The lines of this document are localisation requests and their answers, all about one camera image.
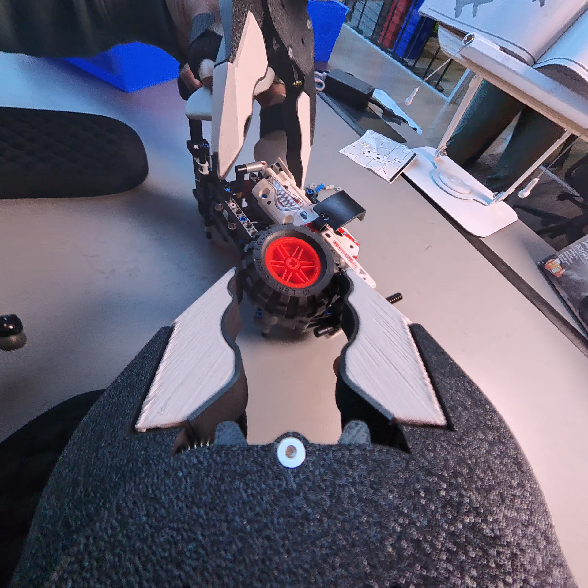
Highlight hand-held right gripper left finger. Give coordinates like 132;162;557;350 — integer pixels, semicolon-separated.
135;269;250;432

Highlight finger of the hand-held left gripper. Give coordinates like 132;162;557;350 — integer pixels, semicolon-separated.
210;9;269;181
265;0;319;190

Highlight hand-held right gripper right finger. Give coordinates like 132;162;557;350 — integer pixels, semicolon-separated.
332;269;450;430

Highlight white toy brick truck model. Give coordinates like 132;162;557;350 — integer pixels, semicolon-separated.
187;138;405;341

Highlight blue plastic bin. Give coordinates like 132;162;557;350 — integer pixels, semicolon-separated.
63;40;182;94
306;0;351;65

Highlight black toy tire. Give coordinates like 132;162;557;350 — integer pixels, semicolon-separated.
241;224;352;333

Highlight red toy wheel hub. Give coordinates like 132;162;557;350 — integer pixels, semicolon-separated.
265;235;324;287

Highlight building instruction booklet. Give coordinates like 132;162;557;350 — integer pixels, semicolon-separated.
418;0;588;72

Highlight toy truck set box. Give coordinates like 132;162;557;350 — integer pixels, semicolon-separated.
538;233;588;333

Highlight person's left hand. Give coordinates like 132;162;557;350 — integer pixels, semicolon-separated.
166;0;225;71

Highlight black power adapter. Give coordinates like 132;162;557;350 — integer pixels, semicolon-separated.
324;70;377;106

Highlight white sticker sheet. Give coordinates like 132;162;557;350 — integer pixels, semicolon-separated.
338;129;419;183

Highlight red and blue crates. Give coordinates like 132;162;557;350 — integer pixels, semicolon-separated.
352;0;437;60

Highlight white booklet stand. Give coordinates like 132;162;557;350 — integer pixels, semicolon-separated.
401;23;588;239

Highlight small black round object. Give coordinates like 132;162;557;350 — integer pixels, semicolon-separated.
0;314;27;352

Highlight thin white cord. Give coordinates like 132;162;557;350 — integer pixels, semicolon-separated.
405;32;477;107

